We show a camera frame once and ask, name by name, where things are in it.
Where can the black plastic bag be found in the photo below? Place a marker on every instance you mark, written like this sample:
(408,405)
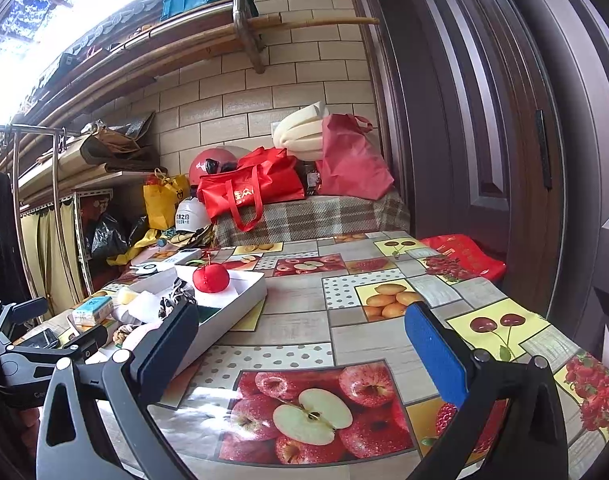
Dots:
(107,237)

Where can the metal shelf bracket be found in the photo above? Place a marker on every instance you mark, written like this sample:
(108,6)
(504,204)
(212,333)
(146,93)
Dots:
(247,20)

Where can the white foam block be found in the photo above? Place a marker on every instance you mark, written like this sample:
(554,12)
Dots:
(144,305)

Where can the yellow green scouring sponge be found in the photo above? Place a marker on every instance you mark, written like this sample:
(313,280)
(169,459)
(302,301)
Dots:
(125,296)

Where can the dark red fabric bag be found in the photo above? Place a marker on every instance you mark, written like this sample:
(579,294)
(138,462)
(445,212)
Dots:
(352,160)

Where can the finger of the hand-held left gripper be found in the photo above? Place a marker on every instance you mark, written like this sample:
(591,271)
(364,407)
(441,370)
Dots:
(27,310)
(87,339)

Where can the brown panelled door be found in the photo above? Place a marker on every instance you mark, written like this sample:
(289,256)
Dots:
(484,135)

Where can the yellow shopping bag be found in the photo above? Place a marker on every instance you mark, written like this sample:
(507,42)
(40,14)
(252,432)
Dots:
(159,205)

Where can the yellow paper sheet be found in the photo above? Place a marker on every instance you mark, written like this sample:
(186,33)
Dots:
(252,315)

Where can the plaid cloth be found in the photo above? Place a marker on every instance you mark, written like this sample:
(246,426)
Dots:
(324,215)

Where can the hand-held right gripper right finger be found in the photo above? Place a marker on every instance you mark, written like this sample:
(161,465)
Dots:
(434,355)

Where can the chrome clothes rack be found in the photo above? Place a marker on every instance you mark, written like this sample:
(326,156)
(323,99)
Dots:
(15,170)

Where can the yellow crumpled cloth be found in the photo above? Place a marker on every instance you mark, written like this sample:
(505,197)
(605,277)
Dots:
(139,245)

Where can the cream foam padding roll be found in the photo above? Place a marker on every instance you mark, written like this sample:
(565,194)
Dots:
(299,127)

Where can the red tote bag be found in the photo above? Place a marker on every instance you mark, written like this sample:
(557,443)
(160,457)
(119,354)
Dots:
(254,185)

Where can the red printed flat bag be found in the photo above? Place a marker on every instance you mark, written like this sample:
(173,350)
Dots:
(464,255)

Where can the small black bag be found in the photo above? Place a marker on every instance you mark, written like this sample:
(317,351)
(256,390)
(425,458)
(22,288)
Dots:
(312,177)

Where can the white flat box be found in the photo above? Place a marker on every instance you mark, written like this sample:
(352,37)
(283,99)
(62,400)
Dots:
(174,259)

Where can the red plush apple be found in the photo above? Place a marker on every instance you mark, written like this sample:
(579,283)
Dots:
(210,279)

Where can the brown paper bags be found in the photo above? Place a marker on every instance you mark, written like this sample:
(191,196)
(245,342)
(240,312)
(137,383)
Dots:
(114,145)

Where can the black white striped cloth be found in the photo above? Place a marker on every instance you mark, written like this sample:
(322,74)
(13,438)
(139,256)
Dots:
(177,297)

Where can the teal white small box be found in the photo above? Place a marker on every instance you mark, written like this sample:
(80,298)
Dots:
(92,310)

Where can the red helmet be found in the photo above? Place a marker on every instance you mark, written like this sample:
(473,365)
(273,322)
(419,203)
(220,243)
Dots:
(204,165)

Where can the white cardboard box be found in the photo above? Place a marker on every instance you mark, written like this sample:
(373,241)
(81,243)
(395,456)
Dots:
(244,295)

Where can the yellow curtain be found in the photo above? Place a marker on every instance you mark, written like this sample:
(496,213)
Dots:
(44,245)

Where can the stack of wooden boards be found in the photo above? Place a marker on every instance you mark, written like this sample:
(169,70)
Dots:
(134,50)

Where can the white helmet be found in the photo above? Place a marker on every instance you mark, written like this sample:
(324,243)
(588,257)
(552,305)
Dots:
(192,215)

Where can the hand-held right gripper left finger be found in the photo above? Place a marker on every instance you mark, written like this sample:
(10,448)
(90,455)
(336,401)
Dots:
(167,345)

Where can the bamboo pole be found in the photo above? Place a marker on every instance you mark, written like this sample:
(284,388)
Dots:
(324,23)

